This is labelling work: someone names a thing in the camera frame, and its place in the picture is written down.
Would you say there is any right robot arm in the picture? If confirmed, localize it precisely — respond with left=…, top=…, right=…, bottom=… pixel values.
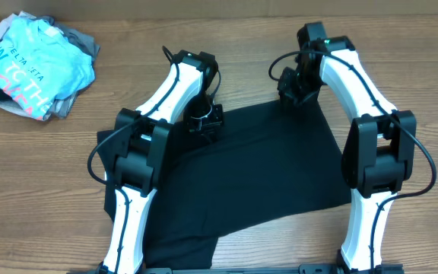
left=277, top=22, right=417, bottom=273

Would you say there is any black t-shirt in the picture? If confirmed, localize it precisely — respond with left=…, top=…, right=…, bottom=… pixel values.
left=96, top=98, right=353, bottom=271

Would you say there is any grey folded garment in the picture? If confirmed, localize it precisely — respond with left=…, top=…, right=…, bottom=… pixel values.
left=0, top=15, right=101, bottom=119

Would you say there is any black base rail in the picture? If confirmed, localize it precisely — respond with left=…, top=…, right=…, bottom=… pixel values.
left=67, top=264, right=405, bottom=274

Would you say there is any light blue printed t-shirt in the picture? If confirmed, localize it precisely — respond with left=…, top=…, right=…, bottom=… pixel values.
left=0, top=16, right=95, bottom=121

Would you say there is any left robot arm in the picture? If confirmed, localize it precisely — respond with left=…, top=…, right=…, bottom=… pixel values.
left=95, top=50, right=224, bottom=273

